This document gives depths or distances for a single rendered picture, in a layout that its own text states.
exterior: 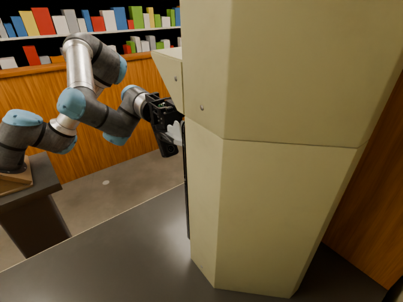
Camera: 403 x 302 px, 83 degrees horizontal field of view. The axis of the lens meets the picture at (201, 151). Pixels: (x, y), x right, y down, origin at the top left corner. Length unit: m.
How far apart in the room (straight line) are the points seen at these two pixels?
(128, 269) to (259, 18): 0.70
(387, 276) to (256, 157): 0.57
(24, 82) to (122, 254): 1.82
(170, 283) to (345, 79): 0.63
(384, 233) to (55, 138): 1.19
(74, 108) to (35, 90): 1.70
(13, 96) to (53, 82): 0.30
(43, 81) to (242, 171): 2.11
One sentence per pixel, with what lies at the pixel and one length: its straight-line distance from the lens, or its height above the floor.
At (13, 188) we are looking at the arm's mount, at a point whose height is 0.96.
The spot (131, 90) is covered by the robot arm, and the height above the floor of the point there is 1.36.
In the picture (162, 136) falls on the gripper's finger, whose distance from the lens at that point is 0.56.
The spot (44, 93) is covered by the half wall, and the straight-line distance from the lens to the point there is 2.37.
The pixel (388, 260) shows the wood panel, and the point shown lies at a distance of 0.81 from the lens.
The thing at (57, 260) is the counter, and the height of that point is 0.94.
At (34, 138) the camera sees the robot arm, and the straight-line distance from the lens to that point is 1.15.
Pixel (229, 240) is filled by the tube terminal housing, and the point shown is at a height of 1.16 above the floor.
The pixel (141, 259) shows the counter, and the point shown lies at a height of 0.94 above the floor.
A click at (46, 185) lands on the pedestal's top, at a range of 1.17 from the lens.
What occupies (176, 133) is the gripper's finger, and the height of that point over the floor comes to 1.33.
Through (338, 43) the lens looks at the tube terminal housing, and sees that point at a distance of 0.33.
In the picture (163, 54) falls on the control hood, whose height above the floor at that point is 1.51.
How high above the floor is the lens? 1.59
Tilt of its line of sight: 34 degrees down
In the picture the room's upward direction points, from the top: straight up
